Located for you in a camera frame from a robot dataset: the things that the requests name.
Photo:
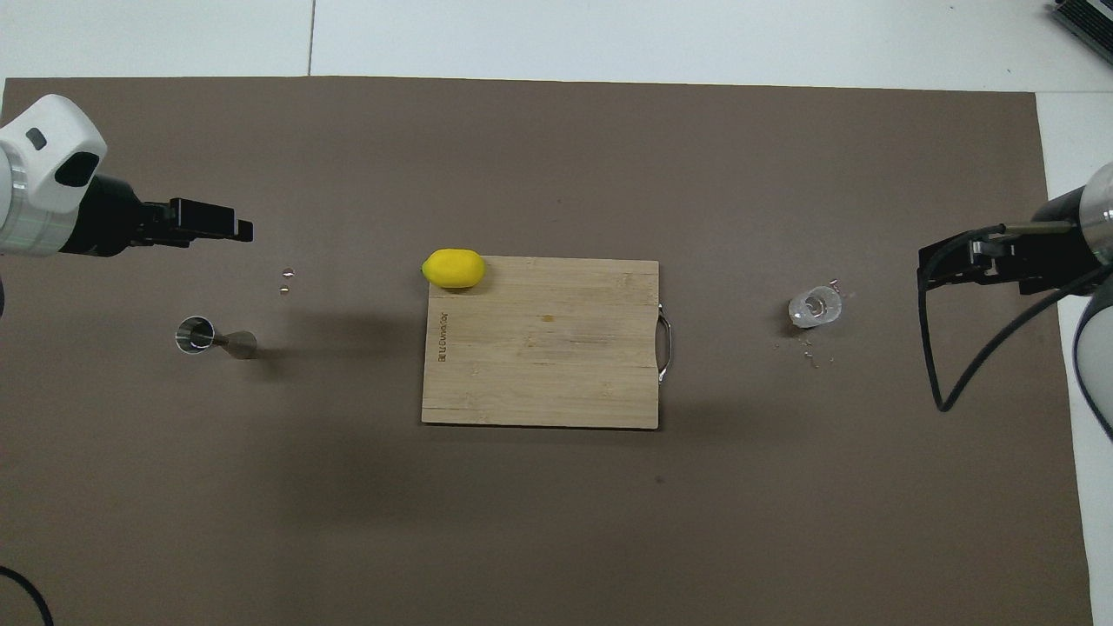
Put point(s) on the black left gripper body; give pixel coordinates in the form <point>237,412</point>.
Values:
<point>113,222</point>

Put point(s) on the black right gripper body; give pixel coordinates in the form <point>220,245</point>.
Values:
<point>1052,256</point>

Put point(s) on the steel double jigger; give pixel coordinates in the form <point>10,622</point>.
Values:
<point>196,335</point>

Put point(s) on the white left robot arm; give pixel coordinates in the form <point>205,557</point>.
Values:
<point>43,174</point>

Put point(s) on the spilled water droplets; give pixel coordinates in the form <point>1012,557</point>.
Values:
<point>810,358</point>

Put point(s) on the yellow lemon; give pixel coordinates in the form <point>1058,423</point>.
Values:
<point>453,269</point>

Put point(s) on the black ribbed device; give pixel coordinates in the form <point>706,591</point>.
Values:
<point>1087,22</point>

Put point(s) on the bamboo cutting board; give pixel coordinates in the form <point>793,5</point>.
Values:
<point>539,348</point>

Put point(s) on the brown table mat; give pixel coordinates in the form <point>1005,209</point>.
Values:
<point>556,522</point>

